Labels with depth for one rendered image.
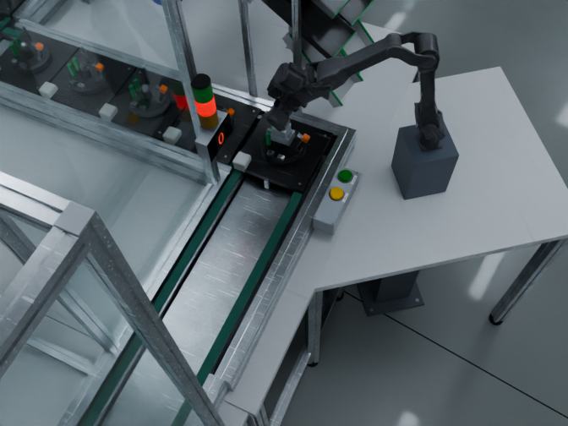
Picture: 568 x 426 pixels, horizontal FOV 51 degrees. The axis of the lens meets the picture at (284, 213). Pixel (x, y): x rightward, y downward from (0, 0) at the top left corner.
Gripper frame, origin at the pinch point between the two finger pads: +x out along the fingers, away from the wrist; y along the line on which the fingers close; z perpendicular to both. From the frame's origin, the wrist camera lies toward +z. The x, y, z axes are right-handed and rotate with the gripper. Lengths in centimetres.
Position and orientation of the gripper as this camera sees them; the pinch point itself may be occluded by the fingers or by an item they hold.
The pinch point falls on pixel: (278, 106)
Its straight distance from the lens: 172.3
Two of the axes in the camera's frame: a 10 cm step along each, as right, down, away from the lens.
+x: -5.8, 1.4, 8.0
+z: -7.0, -5.9, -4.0
